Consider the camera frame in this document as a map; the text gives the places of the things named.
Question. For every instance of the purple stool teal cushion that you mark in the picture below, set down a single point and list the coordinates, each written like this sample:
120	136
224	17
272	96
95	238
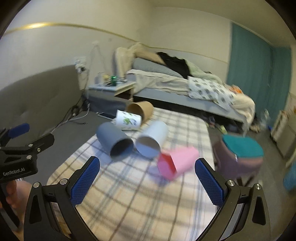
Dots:
238	158

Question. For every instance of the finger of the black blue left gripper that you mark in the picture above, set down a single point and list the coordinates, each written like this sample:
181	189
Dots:
41	222

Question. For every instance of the black clothing on bed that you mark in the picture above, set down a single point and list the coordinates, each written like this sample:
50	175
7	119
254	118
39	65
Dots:
178	65

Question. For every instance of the person's hand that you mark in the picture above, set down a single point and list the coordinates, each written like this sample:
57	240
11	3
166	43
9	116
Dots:
18	195

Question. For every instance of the grey padded headboard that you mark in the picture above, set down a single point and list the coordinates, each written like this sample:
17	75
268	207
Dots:
41	100

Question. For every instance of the blue basket at right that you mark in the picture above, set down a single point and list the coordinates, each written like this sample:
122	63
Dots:
289	181

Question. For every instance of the grey cylindrical cup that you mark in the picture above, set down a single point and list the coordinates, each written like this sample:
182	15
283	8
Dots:
114	141

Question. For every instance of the white phone on floor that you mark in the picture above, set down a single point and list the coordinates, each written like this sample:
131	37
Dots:
106	115

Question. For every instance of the teal curtain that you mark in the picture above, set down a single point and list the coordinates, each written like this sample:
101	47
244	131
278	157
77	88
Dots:
262	71

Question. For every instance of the pink hexagonal cup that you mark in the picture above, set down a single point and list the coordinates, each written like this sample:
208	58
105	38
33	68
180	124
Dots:
173	163

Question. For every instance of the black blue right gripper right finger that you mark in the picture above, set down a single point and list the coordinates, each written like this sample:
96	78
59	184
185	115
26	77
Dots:
242	211

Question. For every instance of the grey bedside table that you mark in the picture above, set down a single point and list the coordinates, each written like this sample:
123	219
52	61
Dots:
108	99

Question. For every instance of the light blue cylindrical cup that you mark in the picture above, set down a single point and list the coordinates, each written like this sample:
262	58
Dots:
150	141

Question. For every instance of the bed with grey frame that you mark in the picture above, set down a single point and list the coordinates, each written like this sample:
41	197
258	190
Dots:
154	80

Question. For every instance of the white printed cup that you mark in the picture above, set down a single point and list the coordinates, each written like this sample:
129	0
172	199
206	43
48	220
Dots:
127	121

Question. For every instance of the plaid checkered table cloth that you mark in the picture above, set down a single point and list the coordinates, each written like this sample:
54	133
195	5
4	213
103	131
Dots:
130	200

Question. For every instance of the green object on nightstand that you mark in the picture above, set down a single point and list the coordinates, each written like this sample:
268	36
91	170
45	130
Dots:
113	80

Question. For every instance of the white wall power socket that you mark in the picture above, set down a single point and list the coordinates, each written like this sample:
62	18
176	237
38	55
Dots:
80	64

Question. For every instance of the white cabinet at right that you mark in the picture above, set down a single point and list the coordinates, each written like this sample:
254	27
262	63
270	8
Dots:
283	131

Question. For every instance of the brown cardboard cup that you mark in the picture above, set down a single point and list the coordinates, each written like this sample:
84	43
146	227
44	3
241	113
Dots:
143	108

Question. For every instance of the white patterned pillow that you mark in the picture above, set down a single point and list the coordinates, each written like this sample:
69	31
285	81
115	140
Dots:
208	90

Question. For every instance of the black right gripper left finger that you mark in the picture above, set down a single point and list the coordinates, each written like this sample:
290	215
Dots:
9	133

